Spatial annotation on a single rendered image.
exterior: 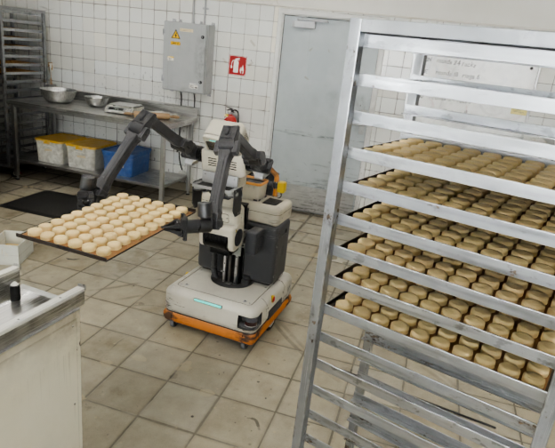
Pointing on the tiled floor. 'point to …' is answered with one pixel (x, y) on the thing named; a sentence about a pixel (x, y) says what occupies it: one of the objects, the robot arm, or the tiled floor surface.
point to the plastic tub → (9, 248)
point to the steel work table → (154, 178)
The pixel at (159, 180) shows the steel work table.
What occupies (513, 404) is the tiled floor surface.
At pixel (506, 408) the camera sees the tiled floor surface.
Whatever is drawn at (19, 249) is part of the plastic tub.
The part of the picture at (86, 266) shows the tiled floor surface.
